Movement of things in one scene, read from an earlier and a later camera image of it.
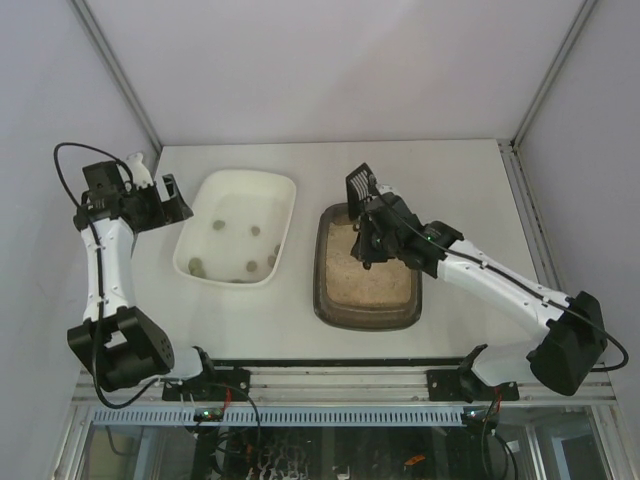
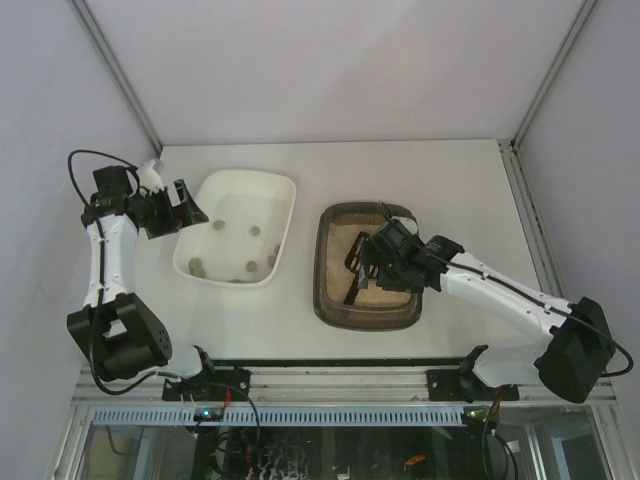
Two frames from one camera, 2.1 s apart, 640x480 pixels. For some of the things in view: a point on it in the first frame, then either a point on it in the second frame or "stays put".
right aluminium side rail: [532, 223] stays put
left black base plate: [228, 384] stays put
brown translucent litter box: [347, 296] stays put
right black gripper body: [368, 245] to [373, 261]
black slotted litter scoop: [361, 185] to [354, 261]
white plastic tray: [238, 229] stays put
